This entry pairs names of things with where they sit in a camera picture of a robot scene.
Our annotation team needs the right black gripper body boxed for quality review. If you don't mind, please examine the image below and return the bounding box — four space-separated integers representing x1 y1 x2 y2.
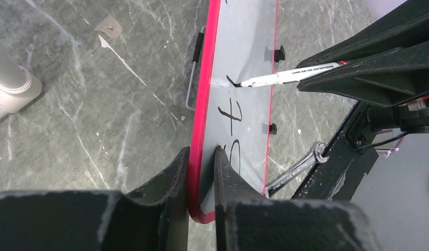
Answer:
345 102 429 151

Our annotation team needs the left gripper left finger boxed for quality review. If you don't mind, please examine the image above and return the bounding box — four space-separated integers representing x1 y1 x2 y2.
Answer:
0 147 190 250

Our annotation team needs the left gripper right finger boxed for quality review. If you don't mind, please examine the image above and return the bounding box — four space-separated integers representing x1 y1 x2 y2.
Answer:
213 146 380 250

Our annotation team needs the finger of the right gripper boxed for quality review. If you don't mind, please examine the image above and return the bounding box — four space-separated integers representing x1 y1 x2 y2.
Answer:
297 40 429 107
297 0 429 68

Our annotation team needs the black white marker pen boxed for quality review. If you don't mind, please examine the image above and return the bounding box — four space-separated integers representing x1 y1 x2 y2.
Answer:
226 61 348 88

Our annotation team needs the red framed whiteboard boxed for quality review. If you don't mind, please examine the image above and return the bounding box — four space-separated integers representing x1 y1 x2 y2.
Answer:
188 1 279 224

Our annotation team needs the black whiteboard clip left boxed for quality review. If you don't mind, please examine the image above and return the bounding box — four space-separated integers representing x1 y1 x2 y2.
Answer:
268 123 277 135

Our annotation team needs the black whiteboard clip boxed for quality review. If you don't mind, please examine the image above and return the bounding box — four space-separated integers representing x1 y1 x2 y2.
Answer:
273 45 286 63
268 123 277 135

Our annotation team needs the black whiteboard clip right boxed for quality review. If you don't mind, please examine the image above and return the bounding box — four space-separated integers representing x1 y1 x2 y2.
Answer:
273 45 286 63

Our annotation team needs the silver double ended wrench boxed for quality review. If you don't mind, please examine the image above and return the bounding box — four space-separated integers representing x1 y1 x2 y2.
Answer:
264 142 329 198

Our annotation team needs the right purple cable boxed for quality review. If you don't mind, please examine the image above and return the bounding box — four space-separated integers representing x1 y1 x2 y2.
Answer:
375 128 407 158

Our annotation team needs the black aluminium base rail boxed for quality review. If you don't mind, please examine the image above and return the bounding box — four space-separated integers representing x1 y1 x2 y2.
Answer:
292 102 379 201

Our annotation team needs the grey wire whiteboard stand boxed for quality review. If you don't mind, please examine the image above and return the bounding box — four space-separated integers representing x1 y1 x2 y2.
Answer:
185 26 206 111

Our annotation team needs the white pvc pipe frame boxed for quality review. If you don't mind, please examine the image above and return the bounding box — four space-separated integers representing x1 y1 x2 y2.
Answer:
0 40 42 119

